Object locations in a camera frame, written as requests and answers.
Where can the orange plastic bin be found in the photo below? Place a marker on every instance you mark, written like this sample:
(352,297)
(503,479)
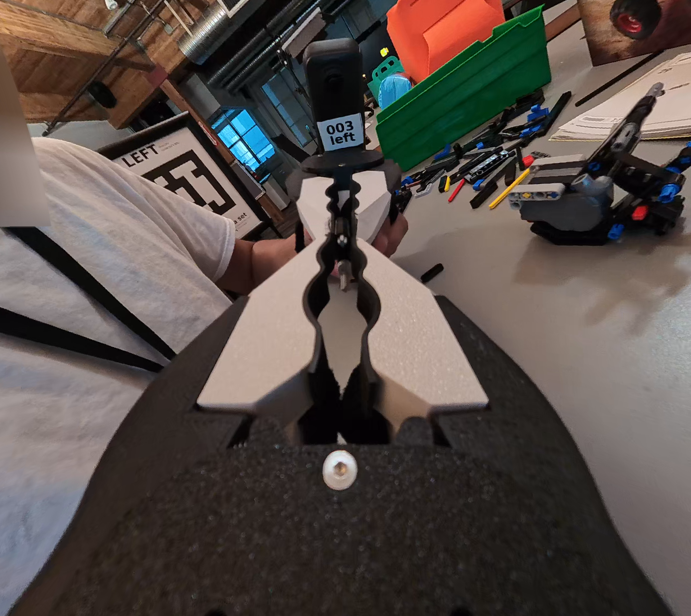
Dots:
(448,6)

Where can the short black lego beam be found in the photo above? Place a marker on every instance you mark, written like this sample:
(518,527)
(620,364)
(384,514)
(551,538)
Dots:
(432,272)

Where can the green plastic bin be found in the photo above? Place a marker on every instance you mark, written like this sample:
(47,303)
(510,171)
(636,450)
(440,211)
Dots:
(469,98)

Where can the partly built grey lego model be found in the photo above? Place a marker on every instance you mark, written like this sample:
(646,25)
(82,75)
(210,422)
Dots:
(572,206)

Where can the studio softbox light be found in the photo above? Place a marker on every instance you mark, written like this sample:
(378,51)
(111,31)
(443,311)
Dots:
(302,33)

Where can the yellow lego axle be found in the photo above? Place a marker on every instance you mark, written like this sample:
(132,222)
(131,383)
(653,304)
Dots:
(510,188)

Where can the black framed marker sign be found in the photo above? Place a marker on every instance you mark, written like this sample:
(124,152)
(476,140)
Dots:
(178,179)

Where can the long thin black lego axle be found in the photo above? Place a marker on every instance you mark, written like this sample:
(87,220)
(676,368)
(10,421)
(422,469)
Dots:
(621,78)

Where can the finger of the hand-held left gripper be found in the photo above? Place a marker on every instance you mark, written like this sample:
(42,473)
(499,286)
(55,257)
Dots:
(372,206)
(313,200)

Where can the pile of lego beams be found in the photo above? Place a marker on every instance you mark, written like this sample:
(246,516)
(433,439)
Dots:
(486,162)

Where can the white instruction booklet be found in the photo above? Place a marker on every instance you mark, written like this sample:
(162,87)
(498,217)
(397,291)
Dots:
(604,119)

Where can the small black grey lego assembly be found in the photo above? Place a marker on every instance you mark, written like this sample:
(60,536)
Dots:
(344,276)

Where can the person's left forearm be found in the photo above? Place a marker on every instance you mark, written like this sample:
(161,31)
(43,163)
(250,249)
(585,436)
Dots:
(253,265)

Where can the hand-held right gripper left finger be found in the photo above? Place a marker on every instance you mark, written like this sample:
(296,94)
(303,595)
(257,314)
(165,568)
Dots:
(259,357)

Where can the person's left hand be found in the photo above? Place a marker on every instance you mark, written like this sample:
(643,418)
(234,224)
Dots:
(391,238)

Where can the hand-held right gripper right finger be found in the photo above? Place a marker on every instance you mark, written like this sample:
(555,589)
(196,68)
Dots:
(426,357)

